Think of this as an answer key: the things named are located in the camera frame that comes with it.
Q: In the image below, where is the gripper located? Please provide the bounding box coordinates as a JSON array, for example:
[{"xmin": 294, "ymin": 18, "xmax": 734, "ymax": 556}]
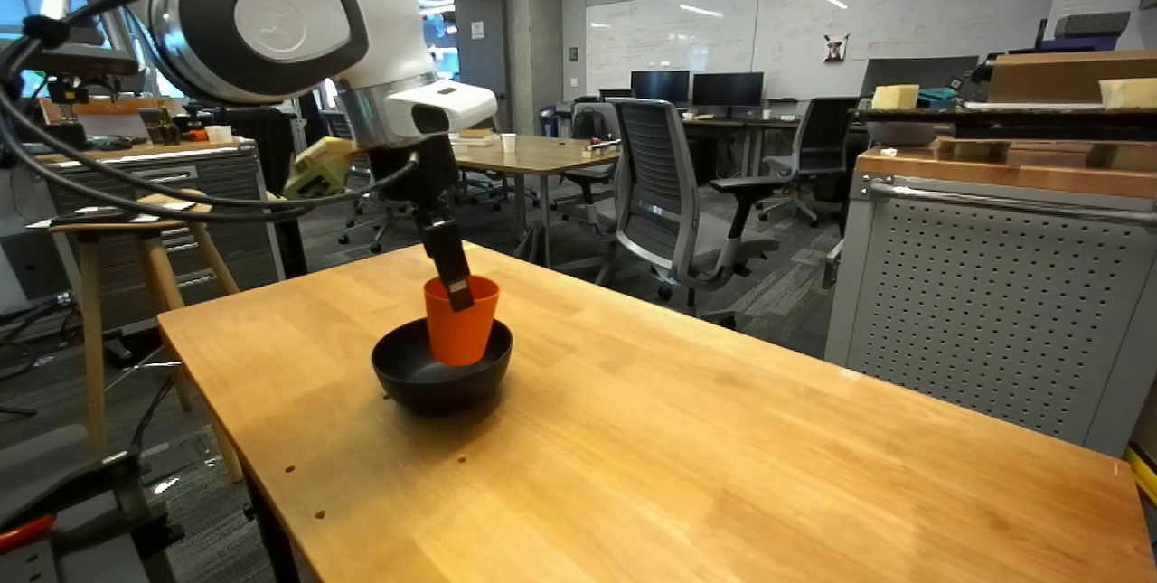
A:
[{"xmin": 368, "ymin": 135, "xmax": 476, "ymax": 314}]

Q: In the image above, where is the orange plastic cup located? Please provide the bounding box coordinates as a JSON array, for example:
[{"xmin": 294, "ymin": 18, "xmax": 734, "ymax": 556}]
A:
[{"xmin": 423, "ymin": 274, "xmax": 501, "ymax": 368}]

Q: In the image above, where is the black bowl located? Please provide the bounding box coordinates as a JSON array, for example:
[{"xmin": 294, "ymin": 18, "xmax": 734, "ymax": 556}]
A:
[{"xmin": 372, "ymin": 317, "xmax": 514, "ymax": 416}]

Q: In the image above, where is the grey bowl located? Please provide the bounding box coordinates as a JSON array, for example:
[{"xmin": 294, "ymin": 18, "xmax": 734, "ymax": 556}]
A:
[{"xmin": 865, "ymin": 120, "xmax": 937, "ymax": 148}]

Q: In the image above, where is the wooden table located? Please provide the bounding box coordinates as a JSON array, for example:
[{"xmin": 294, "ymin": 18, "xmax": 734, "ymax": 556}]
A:
[{"xmin": 450, "ymin": 133, "xmax": 625, "ymax": 269}]

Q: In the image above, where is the grey door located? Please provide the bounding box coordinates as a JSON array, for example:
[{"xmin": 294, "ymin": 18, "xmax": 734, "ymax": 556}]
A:
[{"xmin": 454, "ymin": 0, "xmax": 513, "ymax": 134}]

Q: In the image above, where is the grey mesh office chair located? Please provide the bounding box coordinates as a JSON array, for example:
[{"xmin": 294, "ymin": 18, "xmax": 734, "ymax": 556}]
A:
[{"xmin": 604, "ymin": 98, "xmax": 784, "ymax": 324}]

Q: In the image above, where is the window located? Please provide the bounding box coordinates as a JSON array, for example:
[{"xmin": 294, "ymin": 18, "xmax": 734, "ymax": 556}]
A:
[{"xmin": 415, "ymin": 0, "xmax": 460, "ymax": 80}]

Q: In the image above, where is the grey drawer cabinet wooden top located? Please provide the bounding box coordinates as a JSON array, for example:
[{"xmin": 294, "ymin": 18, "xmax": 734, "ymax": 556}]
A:
[{"xmin": 34, "ymin": 138, "xmax": 287, "ymax": 333}]

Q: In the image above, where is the whiteboard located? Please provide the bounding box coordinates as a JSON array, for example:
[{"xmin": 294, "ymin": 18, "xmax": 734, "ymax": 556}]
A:
[
  {"xmin": 585, "ymin": 0, "xmax": 761, "ymax": 98},
  {"xmin": 753, "ymin": 0, "xmax": 1069, "ymax": 101}
]

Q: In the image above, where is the row of monitors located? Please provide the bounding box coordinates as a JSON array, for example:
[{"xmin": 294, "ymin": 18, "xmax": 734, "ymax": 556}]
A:
[{"xmin": 630, "ymin": 70, "xmax": 766, "ymax": 110}]

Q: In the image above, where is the wooden stool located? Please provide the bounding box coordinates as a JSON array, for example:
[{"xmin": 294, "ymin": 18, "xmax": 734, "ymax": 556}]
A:
[{"xmin": 50, "ymin": 193, "xmax": 246, "ymax": 485}]

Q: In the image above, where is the black office chair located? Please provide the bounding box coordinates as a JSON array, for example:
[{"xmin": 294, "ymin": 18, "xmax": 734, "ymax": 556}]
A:
[{"xmin": 757, "ymin": 96, "xmax": 861, "ymax": 229}]

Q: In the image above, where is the yellow sponge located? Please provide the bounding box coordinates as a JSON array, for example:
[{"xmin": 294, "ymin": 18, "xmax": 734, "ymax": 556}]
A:
[
  {"xmin": 871, "ymin": 84, "xmax": 921, "ymax": 111},
  {"xmin": 1098, "ymin": 78, "xmax": 1157, "ymax": 110}
]

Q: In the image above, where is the grey perforated cabinet wooden top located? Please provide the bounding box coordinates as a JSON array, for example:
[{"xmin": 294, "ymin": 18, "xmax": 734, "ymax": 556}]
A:
[{"xmin": 823, "ymin": 147, "xmax": 1157, "ymax": 458}]

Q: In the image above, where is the cardboard box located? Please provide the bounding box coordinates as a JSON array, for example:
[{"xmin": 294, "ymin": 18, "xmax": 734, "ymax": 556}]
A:
[{"xmin": 989, "ymin": 50, "xmax": 1157, "ymax": 105}]

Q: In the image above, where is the camera on mount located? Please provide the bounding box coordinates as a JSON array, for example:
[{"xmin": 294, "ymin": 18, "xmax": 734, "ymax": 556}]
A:
[{"xmin": 0, "ymin": 41, "xmax": 142, "ymax": 106}]

